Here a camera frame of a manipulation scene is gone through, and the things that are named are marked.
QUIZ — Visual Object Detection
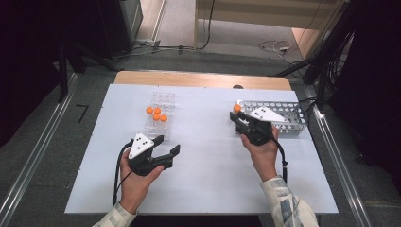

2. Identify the person's right hand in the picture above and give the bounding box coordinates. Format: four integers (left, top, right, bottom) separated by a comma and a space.
240, 125, 280, 183

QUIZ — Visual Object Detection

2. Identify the person's left hand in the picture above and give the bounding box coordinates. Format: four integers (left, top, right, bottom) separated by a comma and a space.
118, 148, 166, 216

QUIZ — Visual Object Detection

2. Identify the black metal stand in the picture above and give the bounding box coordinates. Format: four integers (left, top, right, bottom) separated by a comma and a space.
55, 39, 122, 103

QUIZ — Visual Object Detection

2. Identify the wooden furniture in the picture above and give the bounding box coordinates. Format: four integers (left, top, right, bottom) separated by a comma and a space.
193, 0, 348, 61

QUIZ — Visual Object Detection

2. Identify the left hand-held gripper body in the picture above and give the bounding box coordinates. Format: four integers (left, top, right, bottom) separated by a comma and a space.
127, 132, 175, 177

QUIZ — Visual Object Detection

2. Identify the bundle of black cables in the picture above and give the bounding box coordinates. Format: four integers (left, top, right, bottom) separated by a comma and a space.
310, 27, 356, 96

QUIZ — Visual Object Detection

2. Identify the clear acrylic test tube rack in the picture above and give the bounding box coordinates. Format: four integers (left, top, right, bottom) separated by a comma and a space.
144, 92, 177, 142

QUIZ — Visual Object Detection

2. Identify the aluminium floor rail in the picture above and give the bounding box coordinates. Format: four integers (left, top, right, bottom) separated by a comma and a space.
0, 72, 80, 227
303, 84, 375, 227

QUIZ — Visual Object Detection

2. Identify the white floor cable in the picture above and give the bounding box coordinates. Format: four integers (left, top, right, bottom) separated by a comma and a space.
257, 39, 293, 61

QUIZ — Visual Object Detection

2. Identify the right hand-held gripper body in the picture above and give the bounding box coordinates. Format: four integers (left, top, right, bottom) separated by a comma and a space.
236, 106, 289, 147

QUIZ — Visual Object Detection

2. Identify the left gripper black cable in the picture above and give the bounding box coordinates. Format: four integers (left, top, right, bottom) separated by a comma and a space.
112, 141, 134, 208

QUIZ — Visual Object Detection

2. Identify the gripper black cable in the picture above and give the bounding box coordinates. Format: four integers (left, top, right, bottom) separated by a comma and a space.
112, 141, 134, 208
270, 134, 289, 184

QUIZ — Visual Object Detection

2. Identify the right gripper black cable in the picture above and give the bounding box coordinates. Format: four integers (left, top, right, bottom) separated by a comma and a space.
270, 134, 289, 184

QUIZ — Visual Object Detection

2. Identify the hanging black cable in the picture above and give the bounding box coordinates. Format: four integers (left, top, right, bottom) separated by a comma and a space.
194, 0, 218, 51

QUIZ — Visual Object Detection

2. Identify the metal test tube rack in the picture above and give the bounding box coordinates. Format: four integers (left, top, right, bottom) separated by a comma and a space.
235, 99, 308, 136

